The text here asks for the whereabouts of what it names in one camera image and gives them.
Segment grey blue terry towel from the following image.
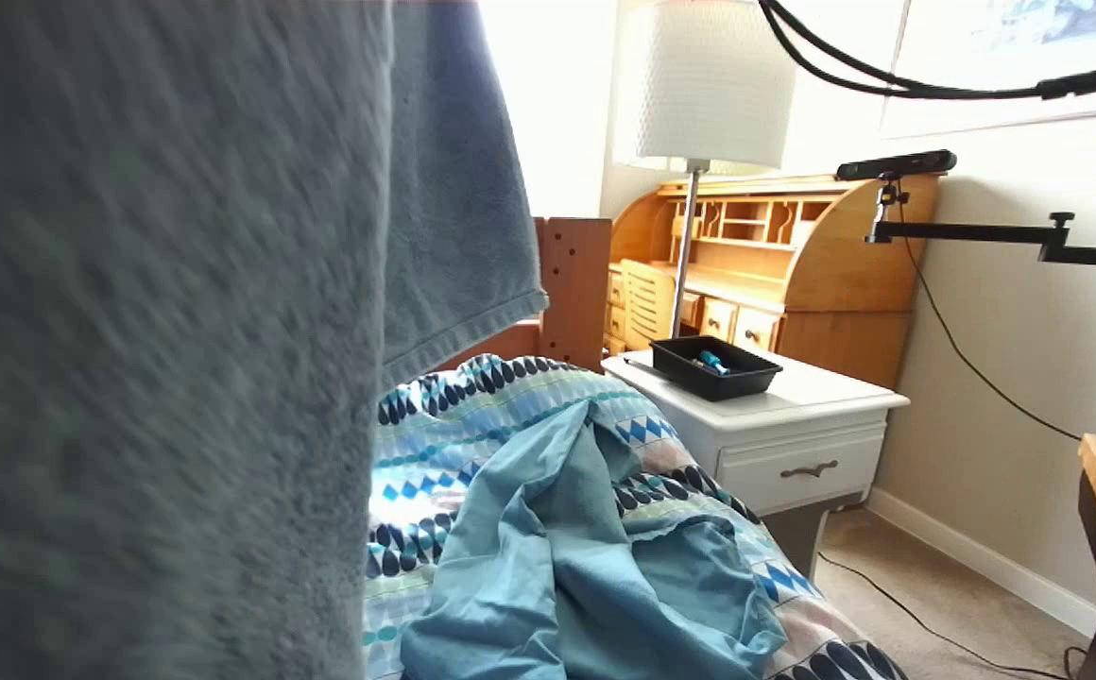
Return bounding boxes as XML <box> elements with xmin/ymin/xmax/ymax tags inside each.
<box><xmin>0</xmin><ymin>0</ymin><xmax>553</xmax><ymax>680</ymax></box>

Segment blue patterned bedspread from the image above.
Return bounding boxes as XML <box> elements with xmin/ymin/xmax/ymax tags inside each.
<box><xmin>357</xmin><ymin>346</ymin><xmax>913</xmax><ymax>680</ymax></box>

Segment black plastic tray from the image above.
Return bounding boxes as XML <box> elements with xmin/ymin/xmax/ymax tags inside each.
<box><xmin>645</xmin><ymin>331</ymin><xmax>788</xmax><ymax>403</ymax></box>

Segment white sheer window curtain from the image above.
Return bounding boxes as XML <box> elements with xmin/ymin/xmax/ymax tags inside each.
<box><xmin>476</xmin><ymin>0</ymin><xmax>655</xmax><ymax>228</ymax></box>

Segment white nightstand with drawer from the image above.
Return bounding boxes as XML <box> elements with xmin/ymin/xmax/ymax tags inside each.
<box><xmin>597</xmin><ymin>343</ymin><xmax>913</xmax><ymax>584</ymax></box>

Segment wooden rolltop desk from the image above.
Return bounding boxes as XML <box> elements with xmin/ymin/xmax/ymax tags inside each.
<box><xmin>599</xmin><ymin>165</ymin><xmax>943</xmax><ymax>393</ymax></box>

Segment wooden bunk bed frame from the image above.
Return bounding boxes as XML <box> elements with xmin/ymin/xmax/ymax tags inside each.
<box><xmin>434</xmin><ymin>213</ymin><xmax>616</xmax><ymax>379</ymax></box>

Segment black stereo camera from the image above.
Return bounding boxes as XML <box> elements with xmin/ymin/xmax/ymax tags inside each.
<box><xmin>830</xmin><ymin>143</ymin><xmax>962</xmax><ymax>187</ymax></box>

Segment thin black wall cable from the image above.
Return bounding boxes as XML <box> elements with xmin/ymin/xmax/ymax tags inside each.
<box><xmin>911</xmin><ymin>269</ymin><xmax>1088</xmax><ymax>444</ymax></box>

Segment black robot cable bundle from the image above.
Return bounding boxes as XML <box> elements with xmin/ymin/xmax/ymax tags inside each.
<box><xmin>751</xmin><ymin>0</ymin><xmax>1096</xmax><ymax>104</ymax></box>

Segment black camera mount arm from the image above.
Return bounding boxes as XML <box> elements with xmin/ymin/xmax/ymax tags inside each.
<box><xmin>861</xmin><ymin>173</ymin><xmax>1096</xmax><ymax>270</ymax></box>

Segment thin black floor cable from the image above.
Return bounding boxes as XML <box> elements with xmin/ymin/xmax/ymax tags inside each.
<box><xmin>819</xmin><ymin>544</ymin><xmax>1088</xmax><ymax>680</ymax></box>

